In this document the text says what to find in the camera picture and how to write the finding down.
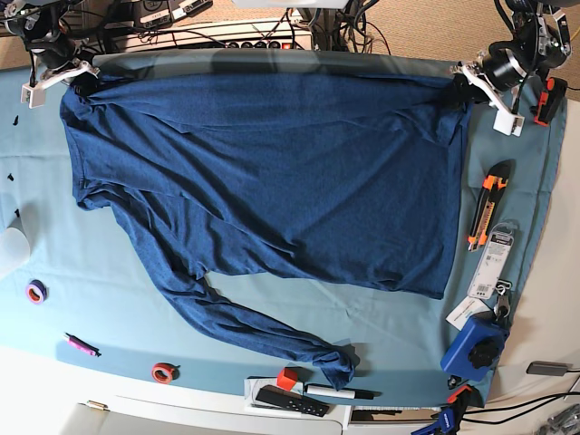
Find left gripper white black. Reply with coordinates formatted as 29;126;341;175
441;61;525;135

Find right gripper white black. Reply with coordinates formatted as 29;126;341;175
20;56;100;109

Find dark blue t-shirt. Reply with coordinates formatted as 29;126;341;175
60;73;471;389

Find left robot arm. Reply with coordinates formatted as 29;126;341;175
447;1;572;136

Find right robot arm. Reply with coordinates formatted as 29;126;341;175
1;1;100;109

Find orange black clamp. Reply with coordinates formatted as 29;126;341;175
447;384;472;404
534;78;567;127

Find orange black utility knife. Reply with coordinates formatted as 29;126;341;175
468;159;514;252

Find black foot pedal start label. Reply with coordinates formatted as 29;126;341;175
134;1;171;27

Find white packaged item blister card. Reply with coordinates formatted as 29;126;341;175
468;221;517;300

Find white paper roll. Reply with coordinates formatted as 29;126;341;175
0;227;31;279

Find metal carabiner keys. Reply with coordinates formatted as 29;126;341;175
494;279;512;324

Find light blue table cloth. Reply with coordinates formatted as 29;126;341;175
1;68;573;406

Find purple tape roll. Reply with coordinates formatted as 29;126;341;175
25;279;47;305

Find white paper card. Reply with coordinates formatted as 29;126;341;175
446;296;490;331

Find pink marker pen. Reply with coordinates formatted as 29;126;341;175
63;333;101;357

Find blue box black knob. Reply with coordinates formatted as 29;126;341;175
440;314;509;382

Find grey adapter box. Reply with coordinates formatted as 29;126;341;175
526;361;569;377

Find red tape roll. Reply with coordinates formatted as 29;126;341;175
151;362;180;384

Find orange black lower clamp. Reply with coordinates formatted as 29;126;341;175
447;384;472;404

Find white black marker pen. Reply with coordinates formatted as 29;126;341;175
304;383;380;401

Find blue black clamp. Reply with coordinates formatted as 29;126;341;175
411;408;463;435

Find red cube block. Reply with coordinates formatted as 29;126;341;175
276;367;298;392

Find white book under remote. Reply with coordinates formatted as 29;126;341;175
243;375;353;427

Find black remote control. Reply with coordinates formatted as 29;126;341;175
256;385;330;417

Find white power strip red switch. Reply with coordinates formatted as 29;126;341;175
179;39;305;50

